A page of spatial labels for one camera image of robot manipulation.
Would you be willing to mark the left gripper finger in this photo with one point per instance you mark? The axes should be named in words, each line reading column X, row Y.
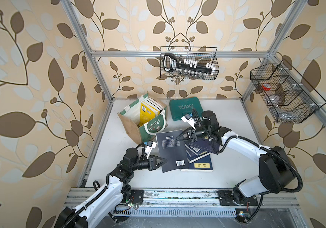
column 161, row 168
column 160, row 160

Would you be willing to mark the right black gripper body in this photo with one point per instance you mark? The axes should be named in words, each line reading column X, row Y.
column 193, row 135

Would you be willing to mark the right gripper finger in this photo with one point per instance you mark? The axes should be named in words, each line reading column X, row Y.
column 182, row 139
column 185, row 134

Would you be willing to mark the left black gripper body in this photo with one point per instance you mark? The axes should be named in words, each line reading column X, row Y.
column 150, row 164

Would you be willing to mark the navy blue book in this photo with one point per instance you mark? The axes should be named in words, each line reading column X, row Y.
column 195, row 153
column 204, row 144
column 203, row 164

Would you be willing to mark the black cover book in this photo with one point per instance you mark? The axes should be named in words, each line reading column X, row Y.
column 172, row 150

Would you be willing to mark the yellow cartoon book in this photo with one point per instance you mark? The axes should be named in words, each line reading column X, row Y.
column 154, row 104

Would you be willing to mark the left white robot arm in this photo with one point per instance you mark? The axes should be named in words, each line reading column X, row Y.
column 107, row 197

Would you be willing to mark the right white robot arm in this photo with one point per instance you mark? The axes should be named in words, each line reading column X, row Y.
column 276, row 172

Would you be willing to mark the green plastic tool case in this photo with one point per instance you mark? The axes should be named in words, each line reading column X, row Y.
column 181, row 107

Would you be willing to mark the black socket set holder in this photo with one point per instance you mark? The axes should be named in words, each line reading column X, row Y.
column 184, row 63

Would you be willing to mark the red tape roll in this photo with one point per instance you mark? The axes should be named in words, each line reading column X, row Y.
column 266, row 86

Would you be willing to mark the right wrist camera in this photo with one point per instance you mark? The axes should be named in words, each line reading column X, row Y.
column 190, row 119

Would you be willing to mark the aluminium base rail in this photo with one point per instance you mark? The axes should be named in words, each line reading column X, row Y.
column 161, row 202

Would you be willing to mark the back black wire basket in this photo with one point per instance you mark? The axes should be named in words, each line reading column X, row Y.
column 191, row 51

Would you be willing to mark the side black wire basket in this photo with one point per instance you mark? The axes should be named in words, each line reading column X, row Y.
column 293, row 98

